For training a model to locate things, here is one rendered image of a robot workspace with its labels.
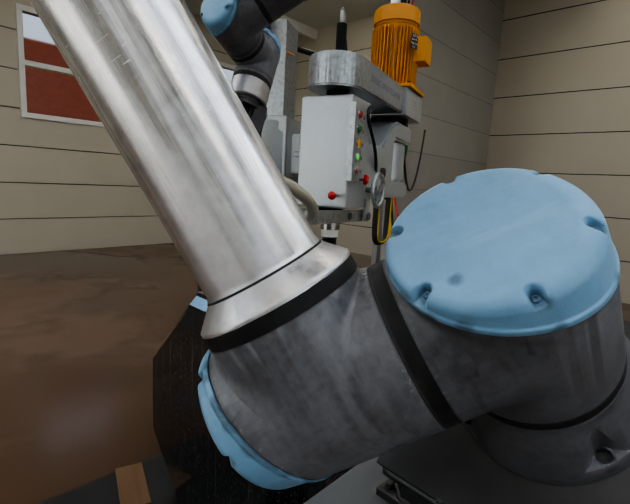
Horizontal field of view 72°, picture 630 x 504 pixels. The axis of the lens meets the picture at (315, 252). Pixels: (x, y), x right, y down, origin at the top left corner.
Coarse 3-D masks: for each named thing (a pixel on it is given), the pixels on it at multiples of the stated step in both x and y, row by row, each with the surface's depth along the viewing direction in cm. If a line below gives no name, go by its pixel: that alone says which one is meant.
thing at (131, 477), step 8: (136, 464) 178; (120, 472) 173; (128, 472) 173; (136, 472) 173; (120, 480) 168; (128, 480) 169; (136, 480) 169; (144, 480) 169; (120, 488) 164; (128, 488) 164; (136, 488) 165; (144, 488) 165; (120, 496) 160; (128, 496) 160; (136, 496) 161; (144, 496) 161
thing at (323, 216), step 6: (306, 210) 147; (318, 210) 154; (324, 210) 158; (330, 210) 162; (336, 210) 167; (342, 210) 172; (348, 210) 178; (354, 210) 184; (360, 210) 190; (318, 216) 154; (324, 216) 158; (330, 216) 163; (336, 216) 168; (342, 216) 173; (348, 216) 178; (354, 216) 184; (360, 216) 191; (366, 216) 190; (312, 222) 150; (318, 222) 154; (324, 222) 159; (330, 222) 163; (336, 222) 168; (342, 222) 174
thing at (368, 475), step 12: (360, 468) 57; (372, 468) 57; (336, 480) 54; (348, 480) 54; (360, 480) 54; (372, 480) 55; (384, 480) 55; (324, 492) 52; (336, 492) 52; (348, 492) 52; (360, 492) 52; (372, 492) 52
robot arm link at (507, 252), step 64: (448, 192) 35; (512, 192) 32; (576, 192) 29; (448, 256) 30; (512, 256) 28; (576, 256) 26; (384, 320) 32; (448, 320) 28; (512, 320) 26; (576, 320) 27; (448, 384) 30; (512, 384) 30; (576, 384) 32
